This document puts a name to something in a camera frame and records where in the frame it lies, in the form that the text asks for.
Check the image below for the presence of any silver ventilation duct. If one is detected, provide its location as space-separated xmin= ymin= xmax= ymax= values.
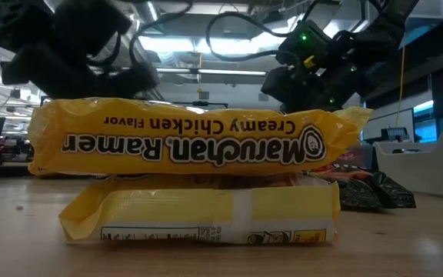
xmin=136 ymin=0 xmax=160 ymax=25

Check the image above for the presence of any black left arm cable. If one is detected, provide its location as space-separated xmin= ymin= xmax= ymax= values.
xmin=128 ymin=0 xmax=194 ymax=68

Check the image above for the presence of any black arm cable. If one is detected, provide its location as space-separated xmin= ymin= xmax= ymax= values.
xmin=205 ymin=11 xmax=303 ymax=62
xmin=128 ymin=0 xmax=194 ymax=68

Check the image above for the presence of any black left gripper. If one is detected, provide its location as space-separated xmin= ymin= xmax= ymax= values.
xmin=2 ymin=44 xmax=161 ymax=99

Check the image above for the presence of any black Fire noodle pack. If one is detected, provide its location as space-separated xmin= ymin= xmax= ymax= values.
xmin=308 ymin=163 xmax=418 ymax=212

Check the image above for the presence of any white plastic bin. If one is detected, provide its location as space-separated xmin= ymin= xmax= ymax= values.
xmin=374 ymin=128 xmax=443 ymax=200

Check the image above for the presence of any black desk device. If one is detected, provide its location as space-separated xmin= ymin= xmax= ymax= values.
xmin=362 ymin=126 xmax=413 ymax=145

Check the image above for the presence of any yellow hanging cable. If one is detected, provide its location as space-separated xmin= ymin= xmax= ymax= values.
xmin=396 ymin=45 xmax=406 ymax=128

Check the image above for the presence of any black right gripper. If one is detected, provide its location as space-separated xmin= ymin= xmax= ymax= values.
xmin=261 ymin=65 xmax=348 ymax=113

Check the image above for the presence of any yellow Creamy Chicken ramen pack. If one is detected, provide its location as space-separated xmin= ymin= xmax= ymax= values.
xmin=27 ymin=97 xmax=374 ymax=178
xmin=58 ymin=175 xmax=341 ymax=245

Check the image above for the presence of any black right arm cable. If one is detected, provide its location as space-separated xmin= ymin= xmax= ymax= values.
xmin=205 ymin=11 xmax=303 ymax=62

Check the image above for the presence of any ceiling strip light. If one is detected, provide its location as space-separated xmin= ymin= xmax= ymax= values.
xmin=155 ymin=67 xmax=268 ymax=77

